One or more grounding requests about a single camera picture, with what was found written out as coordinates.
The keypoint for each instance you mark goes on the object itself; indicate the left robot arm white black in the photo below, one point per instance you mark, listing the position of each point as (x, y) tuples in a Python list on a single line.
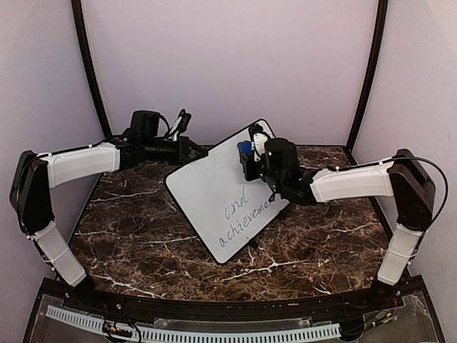
[(37, 174)]

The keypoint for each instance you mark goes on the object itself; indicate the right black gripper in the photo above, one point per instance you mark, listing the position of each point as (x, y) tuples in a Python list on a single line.
[(250, 174)]

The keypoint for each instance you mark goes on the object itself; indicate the white whiteboard with black frame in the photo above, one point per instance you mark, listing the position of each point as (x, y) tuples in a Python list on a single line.
[(224, 209)]

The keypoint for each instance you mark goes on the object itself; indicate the white slotted cable duct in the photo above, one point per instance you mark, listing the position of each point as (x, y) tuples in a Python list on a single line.
[(174, 330)]

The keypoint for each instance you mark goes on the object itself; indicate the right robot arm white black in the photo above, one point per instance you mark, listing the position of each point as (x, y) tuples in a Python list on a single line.
[(401, 179)]

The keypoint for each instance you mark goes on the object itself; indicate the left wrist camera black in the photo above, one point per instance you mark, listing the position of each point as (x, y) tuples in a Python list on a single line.
[(145, 122)]

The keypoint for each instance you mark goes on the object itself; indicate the right black frame post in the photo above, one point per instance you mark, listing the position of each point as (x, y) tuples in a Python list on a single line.
[(376, 43)]

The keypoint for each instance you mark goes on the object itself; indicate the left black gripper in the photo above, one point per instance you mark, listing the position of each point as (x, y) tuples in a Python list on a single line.
[(184, 154)]

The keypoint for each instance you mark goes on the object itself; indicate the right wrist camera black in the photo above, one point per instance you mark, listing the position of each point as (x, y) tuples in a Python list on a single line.
[(281, 157)]

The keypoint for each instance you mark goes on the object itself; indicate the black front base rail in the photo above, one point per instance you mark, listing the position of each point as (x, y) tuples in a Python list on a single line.
[(345, 306)]

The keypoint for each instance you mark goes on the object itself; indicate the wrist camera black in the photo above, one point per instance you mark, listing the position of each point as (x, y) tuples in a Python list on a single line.
[(145, 122), (281, 157)]

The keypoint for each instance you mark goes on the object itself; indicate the blue whiteboard eraser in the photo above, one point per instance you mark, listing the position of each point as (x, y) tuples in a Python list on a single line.
[(245, 146)]

